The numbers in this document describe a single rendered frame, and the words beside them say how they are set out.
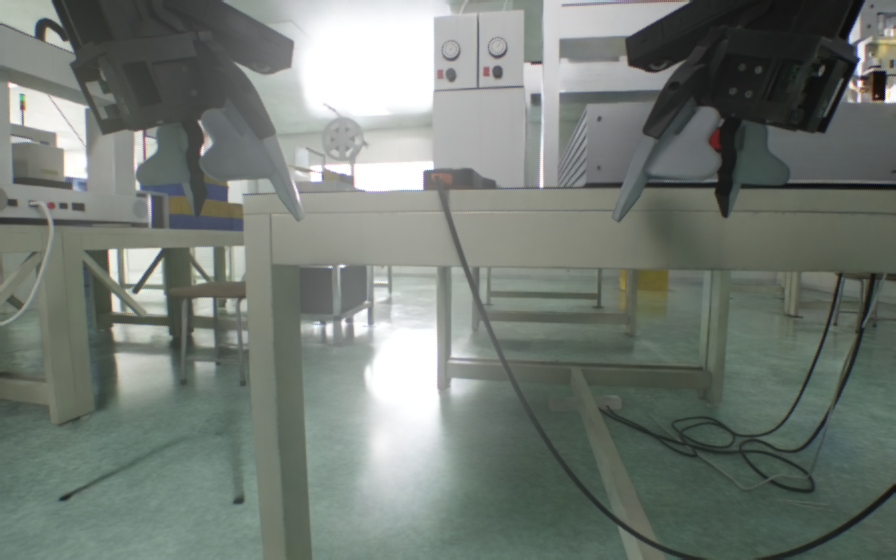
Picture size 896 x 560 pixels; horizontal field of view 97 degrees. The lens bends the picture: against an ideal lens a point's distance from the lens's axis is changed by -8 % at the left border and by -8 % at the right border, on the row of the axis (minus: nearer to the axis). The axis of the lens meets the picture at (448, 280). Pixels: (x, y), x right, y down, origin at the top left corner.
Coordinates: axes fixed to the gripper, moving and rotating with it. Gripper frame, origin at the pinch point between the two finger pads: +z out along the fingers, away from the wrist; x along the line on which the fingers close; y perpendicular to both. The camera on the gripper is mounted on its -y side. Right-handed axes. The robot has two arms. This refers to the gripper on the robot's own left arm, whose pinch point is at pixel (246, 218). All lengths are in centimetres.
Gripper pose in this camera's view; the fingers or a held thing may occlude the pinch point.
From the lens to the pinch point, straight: 42.2
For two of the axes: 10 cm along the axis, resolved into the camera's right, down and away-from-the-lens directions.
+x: 8.4, 1.1, -5.3
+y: -5.1, 4.8, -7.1
